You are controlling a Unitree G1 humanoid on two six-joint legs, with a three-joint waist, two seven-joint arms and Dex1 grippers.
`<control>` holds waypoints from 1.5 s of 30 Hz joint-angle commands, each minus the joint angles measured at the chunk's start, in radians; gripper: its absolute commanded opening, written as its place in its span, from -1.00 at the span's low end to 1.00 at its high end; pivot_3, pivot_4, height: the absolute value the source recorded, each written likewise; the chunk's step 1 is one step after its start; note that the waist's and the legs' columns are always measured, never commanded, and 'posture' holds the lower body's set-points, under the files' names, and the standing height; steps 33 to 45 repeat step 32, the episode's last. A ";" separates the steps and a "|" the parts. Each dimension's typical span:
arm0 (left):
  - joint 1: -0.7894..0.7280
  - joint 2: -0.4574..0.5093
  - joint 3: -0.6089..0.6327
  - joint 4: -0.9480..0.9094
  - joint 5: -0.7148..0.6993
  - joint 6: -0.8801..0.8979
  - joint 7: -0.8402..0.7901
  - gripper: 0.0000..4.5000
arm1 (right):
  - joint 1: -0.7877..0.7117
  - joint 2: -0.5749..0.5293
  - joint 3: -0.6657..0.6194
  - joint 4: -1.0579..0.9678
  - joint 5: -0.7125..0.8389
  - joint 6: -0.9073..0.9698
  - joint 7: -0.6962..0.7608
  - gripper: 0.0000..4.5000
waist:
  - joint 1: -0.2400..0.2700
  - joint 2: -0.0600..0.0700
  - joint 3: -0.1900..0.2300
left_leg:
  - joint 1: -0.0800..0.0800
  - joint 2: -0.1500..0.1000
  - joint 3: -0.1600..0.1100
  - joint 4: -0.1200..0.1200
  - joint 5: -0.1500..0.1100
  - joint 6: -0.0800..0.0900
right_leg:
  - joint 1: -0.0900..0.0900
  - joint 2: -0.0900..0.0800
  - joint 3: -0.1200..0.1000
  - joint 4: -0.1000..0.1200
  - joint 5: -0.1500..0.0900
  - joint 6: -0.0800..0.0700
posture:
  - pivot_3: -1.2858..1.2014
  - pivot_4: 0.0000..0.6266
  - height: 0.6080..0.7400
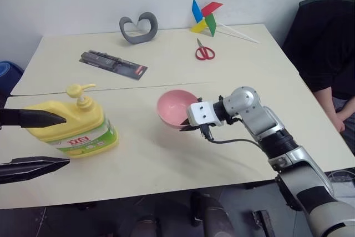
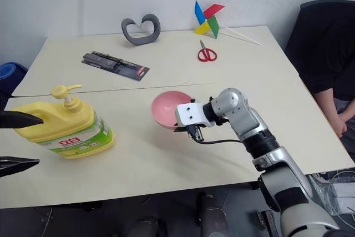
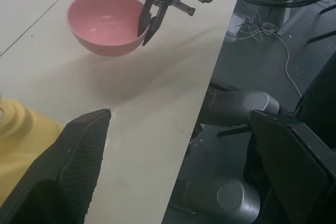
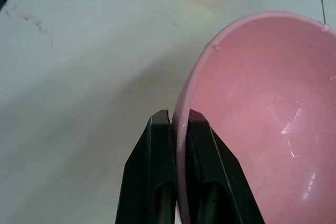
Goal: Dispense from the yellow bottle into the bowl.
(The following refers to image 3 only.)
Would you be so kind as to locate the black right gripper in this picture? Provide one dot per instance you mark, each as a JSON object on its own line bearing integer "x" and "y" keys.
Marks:
{"x": 184, "y": 8}

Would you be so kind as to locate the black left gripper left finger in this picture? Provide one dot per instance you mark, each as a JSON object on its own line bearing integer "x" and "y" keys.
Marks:
{"x": 65, "y": 161}

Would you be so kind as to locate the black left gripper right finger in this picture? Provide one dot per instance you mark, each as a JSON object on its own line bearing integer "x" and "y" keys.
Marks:
{"x": 286, "y": 161}

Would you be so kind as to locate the pink bowl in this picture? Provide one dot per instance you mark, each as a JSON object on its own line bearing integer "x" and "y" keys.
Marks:
{"x": 105, "y": 22}

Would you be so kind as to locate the yellow squeeze bottle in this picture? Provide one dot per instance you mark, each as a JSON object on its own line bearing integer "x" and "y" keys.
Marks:
{"x": 18, "y": 134}

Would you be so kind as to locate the black chair base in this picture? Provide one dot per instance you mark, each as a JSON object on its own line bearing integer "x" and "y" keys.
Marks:
{"x": 324, "y": 33}

